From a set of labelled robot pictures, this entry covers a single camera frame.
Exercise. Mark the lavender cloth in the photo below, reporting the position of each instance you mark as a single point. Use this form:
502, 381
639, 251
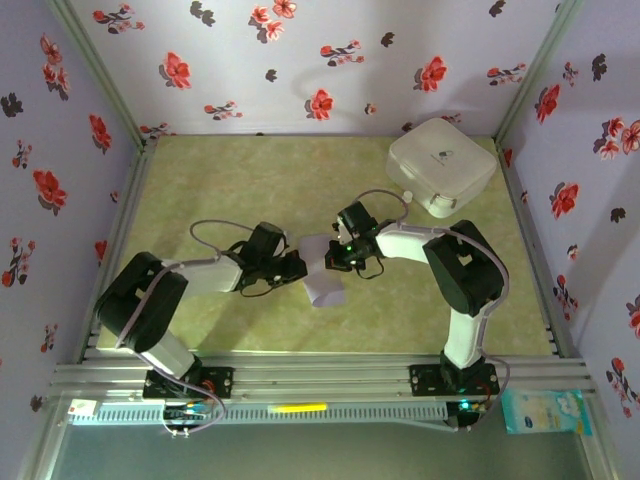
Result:
322, 287

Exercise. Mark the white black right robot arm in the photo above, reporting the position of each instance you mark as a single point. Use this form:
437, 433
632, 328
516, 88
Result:
465, 270

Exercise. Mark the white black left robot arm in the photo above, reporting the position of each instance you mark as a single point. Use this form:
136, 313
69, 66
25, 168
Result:
145, 305

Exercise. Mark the small white vial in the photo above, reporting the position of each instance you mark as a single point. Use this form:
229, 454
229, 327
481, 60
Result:
407, 196

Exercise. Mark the white plastic storage box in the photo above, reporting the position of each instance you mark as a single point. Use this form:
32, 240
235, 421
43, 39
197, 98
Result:
440, 160

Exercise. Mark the yellow marker pen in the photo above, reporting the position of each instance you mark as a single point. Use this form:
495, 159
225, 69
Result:
300, 408

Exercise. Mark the small white label box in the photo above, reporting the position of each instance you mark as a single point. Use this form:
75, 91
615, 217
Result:
82, 407

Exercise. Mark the blue wet wipes packet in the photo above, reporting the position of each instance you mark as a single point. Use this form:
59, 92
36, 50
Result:
545, 412

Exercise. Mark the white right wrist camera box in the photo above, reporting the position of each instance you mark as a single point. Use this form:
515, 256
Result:
339, 232

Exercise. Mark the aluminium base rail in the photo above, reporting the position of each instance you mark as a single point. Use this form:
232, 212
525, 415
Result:
320, 380

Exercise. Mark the aluminium side rail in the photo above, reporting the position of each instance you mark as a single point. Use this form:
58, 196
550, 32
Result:
520, 200
128, 210

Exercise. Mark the aluminium frame post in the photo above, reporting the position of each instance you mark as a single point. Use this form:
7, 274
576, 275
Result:
532, 75
103, 75

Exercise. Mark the aluminium frame leg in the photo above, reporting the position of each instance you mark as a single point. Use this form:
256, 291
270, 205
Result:
45, 440
597, 450

